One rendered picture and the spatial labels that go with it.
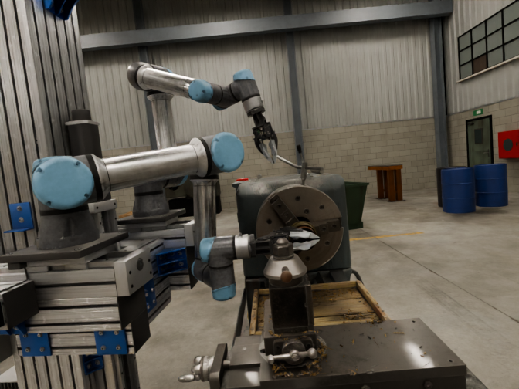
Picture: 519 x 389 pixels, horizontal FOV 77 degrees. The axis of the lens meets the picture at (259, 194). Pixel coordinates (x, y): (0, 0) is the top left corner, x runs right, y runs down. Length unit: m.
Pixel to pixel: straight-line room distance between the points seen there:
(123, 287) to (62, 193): 0.27
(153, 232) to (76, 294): 0.50
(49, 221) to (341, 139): 10.99
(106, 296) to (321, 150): 10.76
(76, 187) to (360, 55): 11.87
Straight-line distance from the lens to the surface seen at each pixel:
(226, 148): 0.94
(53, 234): 0.98
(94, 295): 0.96
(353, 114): 11.84
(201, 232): 1.09
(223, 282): 1.01
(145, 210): 1.39
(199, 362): 0.70
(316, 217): 1.18
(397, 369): 0.64
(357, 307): 1.03
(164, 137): 1.51
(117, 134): 12.19
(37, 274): 1.04
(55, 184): 0.83
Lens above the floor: 1.32
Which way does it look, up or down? 5 degrees down
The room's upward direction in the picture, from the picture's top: 6 degrees counter-clockwise
